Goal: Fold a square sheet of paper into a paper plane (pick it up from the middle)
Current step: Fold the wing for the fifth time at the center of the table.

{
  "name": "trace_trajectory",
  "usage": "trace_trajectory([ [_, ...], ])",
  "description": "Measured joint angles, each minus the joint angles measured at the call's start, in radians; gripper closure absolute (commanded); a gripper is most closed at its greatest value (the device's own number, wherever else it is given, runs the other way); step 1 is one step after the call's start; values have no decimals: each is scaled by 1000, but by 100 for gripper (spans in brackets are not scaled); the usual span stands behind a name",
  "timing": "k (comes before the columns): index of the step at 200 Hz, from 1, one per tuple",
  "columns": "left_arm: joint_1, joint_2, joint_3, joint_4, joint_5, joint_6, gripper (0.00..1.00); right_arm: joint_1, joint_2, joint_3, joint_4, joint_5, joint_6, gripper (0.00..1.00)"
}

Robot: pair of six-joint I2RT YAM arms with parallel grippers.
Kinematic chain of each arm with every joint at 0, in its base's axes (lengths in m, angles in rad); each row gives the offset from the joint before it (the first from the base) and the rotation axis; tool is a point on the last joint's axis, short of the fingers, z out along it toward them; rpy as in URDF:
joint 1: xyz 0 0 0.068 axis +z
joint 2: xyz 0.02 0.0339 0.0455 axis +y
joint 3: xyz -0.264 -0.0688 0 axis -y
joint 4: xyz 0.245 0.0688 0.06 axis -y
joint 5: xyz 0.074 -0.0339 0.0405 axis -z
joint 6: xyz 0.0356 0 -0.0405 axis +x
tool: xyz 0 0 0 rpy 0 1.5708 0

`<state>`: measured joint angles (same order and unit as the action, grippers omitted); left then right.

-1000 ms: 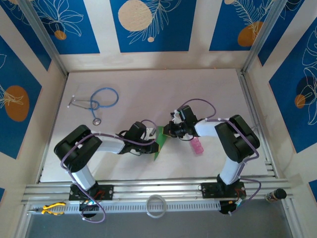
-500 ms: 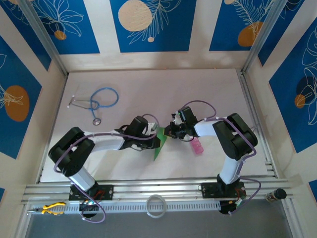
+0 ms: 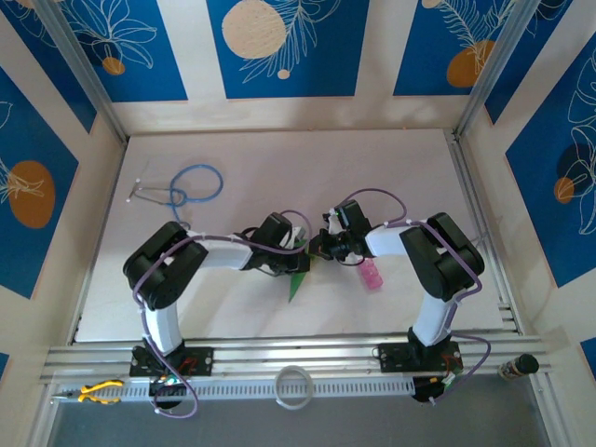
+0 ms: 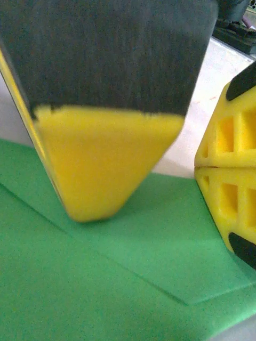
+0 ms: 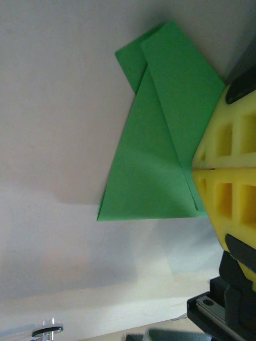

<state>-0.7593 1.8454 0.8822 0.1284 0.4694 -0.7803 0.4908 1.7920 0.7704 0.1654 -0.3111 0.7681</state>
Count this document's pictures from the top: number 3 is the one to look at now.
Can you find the yellow handled pliers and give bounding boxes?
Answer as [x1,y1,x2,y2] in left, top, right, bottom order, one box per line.
[50,379,126,405]

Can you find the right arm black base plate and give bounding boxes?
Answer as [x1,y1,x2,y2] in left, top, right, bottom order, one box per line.
[377,342,465,373]

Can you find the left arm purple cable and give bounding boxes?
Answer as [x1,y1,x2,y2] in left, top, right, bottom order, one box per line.
[131,209,312,418]

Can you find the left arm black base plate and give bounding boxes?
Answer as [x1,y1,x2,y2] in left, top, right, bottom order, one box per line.
[129,345,215,378]

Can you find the aluminium frame post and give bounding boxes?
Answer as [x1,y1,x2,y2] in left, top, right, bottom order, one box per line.
[32,0,129,145]
[454,0,536,141]

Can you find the blue stethoscope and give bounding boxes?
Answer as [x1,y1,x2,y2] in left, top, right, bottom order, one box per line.
[125,162,224,229]

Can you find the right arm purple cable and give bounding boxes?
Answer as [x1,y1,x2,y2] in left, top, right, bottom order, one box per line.
[337,187,494,406]

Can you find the white tape ring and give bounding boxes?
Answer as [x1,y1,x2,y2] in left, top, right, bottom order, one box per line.
[273,365,312,411]

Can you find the white slotted cable duct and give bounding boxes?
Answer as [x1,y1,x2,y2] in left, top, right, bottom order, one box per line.
[55,375,416,405]

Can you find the small bottle black cap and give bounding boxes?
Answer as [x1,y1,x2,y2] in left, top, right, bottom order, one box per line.
[498,353,540,381]

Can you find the aluminium frame leg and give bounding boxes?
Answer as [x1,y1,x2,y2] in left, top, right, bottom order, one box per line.
[530,374,562,447]
[25,395,60,447]

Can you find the green paper sheet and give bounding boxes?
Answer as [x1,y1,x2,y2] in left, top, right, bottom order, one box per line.
[286,239,322,305]

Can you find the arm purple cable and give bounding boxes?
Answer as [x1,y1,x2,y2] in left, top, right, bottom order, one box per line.
[337,187,494,406]
[131,209,312,418]

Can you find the aluminium table side rail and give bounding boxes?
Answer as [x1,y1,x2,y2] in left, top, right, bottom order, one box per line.
[444,129,522,334]

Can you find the aluminium mounting rail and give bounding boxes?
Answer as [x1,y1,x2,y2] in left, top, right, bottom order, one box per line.
[39,332,555,387]

